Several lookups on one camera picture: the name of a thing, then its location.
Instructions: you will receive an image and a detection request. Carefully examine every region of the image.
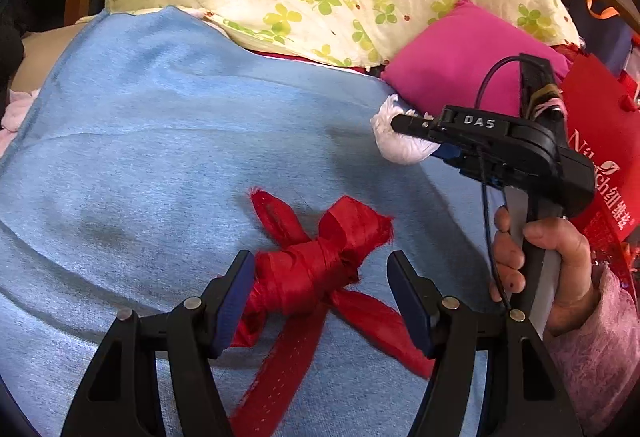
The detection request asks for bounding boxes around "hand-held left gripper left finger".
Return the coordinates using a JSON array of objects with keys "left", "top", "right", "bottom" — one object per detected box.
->
[{"left": 60, "top": 249, "right": 257, "bottom": 437}]

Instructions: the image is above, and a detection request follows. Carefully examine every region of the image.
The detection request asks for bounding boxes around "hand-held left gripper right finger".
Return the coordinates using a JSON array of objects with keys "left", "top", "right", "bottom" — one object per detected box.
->
[{"left": 386, "top": 249, "right": 584, "bottom": 437}]

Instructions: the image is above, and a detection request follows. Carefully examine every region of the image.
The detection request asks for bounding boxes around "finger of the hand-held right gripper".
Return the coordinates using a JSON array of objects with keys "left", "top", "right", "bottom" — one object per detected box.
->
[
  {"left": 429, "top": 144, "right": 506, "bottom": 188},
  {"left": 390, "top": 105, "right": 516, "bottom": 153}
]

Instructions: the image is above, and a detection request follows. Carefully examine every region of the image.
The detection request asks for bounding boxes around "white plastic bag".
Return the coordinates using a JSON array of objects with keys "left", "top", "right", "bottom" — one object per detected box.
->
[{"left": 370, "top": 93, "right": 441, "bottom": 166}]

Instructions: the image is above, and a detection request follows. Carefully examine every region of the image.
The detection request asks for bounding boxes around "red ribbon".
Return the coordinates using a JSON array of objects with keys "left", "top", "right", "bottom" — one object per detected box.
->
[{"left": 227, "top": 189, "right": 436, "bottom": 437}]

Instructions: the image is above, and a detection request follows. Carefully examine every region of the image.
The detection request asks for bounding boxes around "person's right forearm pink sleeve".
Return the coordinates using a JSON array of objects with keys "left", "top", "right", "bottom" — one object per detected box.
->
[{"left": 542, "top": 266, "right": 640, "bottom": 437}]

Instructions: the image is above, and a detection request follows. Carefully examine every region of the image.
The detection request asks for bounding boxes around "person's right hand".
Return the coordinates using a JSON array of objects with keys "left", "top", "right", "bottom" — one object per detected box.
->
[{"left": 488, "top": 207, "right": 601, "bottom": 333}]

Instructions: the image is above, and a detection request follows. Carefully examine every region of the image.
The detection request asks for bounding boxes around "magenta pillow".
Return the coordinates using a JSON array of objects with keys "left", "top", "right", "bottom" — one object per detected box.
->
[{"left": 380, "top": 0, "right": 571, "bottom": 118}]

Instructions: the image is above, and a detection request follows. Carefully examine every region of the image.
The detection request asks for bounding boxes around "red paper bag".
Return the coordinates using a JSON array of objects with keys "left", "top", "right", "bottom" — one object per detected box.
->
[{"left": 560, "top": 52, "right": 640, "bottom": 244}]

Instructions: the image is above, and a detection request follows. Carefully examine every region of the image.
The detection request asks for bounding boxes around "navy gift bag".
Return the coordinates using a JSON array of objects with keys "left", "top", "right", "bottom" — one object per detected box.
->
[{"left": 567, "top": 0, "right": 639, "bottom": 74}]

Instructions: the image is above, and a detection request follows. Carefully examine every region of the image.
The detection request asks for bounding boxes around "red bedsheet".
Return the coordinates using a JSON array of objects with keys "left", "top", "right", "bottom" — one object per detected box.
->
[{"left": 249, "top": 48, "right": 382, "bottom": 74}]

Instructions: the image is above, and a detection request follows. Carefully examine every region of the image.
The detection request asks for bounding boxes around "light blue blanket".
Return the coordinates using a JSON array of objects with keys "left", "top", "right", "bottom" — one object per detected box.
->
[{"left": 0, "top": 6, "right": 507, "bottom": 437}]

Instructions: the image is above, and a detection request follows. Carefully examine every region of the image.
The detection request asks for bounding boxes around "pink bedsheet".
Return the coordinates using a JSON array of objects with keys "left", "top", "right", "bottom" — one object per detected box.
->
[{"left": 0, "top": 88, "right": 42, "bottom": 156}]

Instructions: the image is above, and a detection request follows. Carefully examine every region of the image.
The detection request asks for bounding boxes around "beige cushion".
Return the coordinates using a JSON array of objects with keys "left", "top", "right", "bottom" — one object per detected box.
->
[{"left": 10, "top": 17, "right": 97, "bottom": 90}]

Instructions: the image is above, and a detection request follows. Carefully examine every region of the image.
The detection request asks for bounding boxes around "black cloth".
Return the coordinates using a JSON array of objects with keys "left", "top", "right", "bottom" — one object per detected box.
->
[{"left": 0, "top": 0, "right": 29, "bottom": 88}]

